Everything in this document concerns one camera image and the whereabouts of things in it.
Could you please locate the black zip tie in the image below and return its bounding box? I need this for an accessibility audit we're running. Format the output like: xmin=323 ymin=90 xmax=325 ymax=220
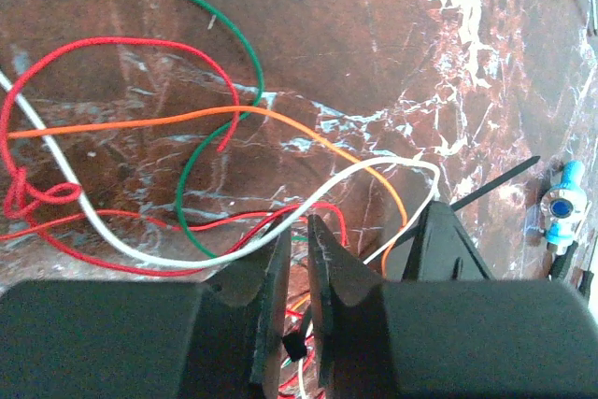
xmin=282 ymin=155 xmax=540 ymax=362

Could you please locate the black handled small screwdriver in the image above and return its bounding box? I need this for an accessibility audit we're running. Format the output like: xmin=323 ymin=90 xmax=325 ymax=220
xmin=548 ymin=241 xmax=594 ymax=302

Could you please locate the blue plastic tool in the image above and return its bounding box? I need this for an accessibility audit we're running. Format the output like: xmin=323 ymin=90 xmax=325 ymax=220
xmin=540 ymin=160 xmax=588 ymax=255

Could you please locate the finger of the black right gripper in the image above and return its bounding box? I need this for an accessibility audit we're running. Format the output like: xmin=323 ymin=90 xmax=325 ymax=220
xmin=386 ymin=201 xmax=493 ymax=281

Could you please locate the red wire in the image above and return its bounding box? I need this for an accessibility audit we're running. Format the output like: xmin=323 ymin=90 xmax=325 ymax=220
xmin=0 ymin=36 xmax=349 ymax=393

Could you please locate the green wire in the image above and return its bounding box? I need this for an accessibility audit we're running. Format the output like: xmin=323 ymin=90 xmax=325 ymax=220
xmin=0 ymin=0 xmax=312 ymax=372

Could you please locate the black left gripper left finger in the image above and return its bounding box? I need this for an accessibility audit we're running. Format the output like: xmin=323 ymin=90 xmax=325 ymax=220
xmin=1 ymin=232 xmax=291 ymax=398

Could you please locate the orange wire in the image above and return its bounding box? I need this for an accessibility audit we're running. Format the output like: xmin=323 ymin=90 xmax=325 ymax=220
xmin=7 ymin=106 xmax=410 ymax=316

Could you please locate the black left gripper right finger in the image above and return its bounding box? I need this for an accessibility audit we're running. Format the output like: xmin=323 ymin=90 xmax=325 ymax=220
xmin=308 ymin=216 xmax=597 ymax=398

